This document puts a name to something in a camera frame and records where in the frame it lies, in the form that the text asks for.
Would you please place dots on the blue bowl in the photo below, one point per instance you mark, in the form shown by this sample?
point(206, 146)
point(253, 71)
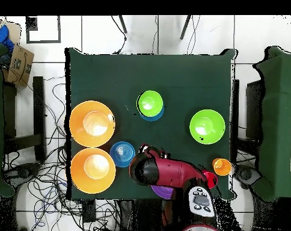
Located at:
point(122, 154)
point(155, 118)

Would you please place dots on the small green bowl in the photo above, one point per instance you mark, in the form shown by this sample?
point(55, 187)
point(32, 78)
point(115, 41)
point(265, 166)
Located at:
point(150, 103)

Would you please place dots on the purple bowl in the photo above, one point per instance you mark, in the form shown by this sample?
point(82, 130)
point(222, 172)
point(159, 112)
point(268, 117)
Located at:
point(163, 191)

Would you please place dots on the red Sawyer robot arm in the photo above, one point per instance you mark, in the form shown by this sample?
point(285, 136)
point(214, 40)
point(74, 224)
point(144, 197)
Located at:
point(174, 173)

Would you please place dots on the large orange bowl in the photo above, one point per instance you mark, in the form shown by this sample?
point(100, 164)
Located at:
point(93, 170)
point(92, 123)

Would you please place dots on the large green bowl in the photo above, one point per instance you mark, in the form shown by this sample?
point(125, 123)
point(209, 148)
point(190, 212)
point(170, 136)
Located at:
point(207, 126)

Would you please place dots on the red cup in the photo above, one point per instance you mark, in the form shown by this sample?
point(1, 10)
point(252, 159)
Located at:
point(211, 179)

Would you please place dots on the dark green table cloth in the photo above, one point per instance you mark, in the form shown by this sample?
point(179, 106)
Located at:
point(148, 72)

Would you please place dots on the orange cup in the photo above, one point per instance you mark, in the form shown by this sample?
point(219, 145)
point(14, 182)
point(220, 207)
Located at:
point(222, 167)

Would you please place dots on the black power strip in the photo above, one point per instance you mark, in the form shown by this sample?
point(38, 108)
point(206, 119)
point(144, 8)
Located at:
point(89, 210)

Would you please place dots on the black bench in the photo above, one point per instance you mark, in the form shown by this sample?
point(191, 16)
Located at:
point(38, 108)

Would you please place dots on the black tripod leg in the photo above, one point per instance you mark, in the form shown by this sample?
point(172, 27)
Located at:
point(185, 26)
point(123, 24)

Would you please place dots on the cardboard box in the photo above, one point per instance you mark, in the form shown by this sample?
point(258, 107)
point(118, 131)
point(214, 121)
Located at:
point(19, 65)

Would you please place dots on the blue cloth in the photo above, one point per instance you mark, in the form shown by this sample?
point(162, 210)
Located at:
point(1, 36)

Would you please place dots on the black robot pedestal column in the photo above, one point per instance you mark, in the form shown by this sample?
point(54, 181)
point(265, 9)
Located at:
point(140, 216)

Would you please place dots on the black pedestal foot with knob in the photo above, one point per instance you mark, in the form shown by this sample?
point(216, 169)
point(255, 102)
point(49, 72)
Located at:
point(22, 170)

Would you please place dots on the black square frame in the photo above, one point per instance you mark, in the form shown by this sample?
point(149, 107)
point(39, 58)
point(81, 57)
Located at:
point(27, 30)

